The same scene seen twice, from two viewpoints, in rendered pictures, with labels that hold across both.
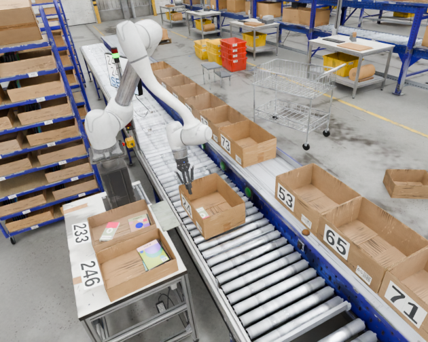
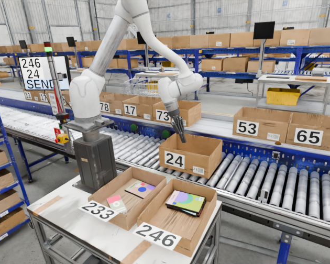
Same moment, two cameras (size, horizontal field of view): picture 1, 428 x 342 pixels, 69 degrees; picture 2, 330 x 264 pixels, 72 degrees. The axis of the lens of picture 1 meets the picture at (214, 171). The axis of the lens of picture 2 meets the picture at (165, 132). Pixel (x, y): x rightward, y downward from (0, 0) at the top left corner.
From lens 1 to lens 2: 125 cm
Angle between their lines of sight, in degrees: 32
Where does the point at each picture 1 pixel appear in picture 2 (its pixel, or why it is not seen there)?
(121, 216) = (114, 189)
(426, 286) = not seen: outside the picture
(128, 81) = (110, 47)
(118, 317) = not seen: outside the picture
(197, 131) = (195, 77)
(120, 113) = (98, 83)
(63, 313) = not seen: outside the picture
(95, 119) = (87, 83)
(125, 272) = (174, 227)
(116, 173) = (104, 143)
